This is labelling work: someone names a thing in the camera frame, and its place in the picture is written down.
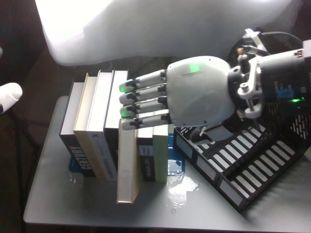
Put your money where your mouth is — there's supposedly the black book with grey label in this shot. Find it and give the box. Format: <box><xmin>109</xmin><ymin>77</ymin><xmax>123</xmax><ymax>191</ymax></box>
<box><xmin>136</xmin><ymin>126</ymin><xmax>156</xmax><ymax>183</ymax></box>

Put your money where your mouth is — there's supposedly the pale green book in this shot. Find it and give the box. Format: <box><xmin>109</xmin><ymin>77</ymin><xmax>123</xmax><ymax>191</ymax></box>
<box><xmin>152</xmin><ymin>125</ymin><xmax>170</xmax><ymax>183</ymax></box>

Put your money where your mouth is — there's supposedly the white backdrop cloth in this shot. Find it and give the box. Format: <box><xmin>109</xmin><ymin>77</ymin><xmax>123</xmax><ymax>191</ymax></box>
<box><xmin>34</xmin><ymin>0</ymin><xmax>311</xmax><ymax>67</ymax></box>

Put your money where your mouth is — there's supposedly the black Century book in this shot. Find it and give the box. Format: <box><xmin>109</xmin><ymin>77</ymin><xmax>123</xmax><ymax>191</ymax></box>
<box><xmin>59</xmin><ymin>82</ymin><xmax>95</xmax><ymax>178</ymax></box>

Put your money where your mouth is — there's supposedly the cream spine book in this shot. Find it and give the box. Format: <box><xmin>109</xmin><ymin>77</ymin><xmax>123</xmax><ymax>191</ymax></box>
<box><xmin>73</xmin><ymin>72</ymin><xmax>107</xmax><ymax>180</ymax></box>

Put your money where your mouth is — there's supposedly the white spine book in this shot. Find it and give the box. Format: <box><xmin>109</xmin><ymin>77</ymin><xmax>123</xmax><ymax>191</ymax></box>
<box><xmin>86</xmin><ymin>69</ymin><xmax>120</xmax><ymax>182</ymax></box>

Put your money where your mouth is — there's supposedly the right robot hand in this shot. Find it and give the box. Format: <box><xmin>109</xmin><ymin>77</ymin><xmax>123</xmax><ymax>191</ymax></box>
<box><xmin>118</xmin><ymin>55</ymin><xmax>236</xmax><ymax>146</ymax></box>

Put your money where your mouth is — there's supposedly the beige hardcover book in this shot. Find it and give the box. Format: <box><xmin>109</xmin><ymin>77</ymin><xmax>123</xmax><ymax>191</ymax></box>
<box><xmin>116</xmin><ymin>118</ymin><xmax>139</xmax><ymax>204</ymax></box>

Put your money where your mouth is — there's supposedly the black Let It Be book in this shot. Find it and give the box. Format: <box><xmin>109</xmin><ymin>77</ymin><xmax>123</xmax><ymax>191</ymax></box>
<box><xmin>104</xmin><ymin>69</ymin><xmax>129</xmax><ymax>182</ymax></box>

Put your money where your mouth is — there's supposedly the black mesh file tray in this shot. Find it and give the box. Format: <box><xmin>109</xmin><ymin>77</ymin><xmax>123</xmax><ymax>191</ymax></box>
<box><xmin>173</xmin><ymin>101</ymin><xmax>311</xmax><ymax>214</ymax></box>

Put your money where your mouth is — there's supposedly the blue plastic bookend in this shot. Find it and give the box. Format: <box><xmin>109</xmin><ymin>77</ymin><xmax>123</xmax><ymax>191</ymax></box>
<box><xmin>167</xmin><ymin>134</ymin><xmax>187</xmax><ymax>176</ymax></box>
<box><xmin>68</xmin><ymin>155</ymin><xmax>85</xmax><ymax>173</ymax></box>

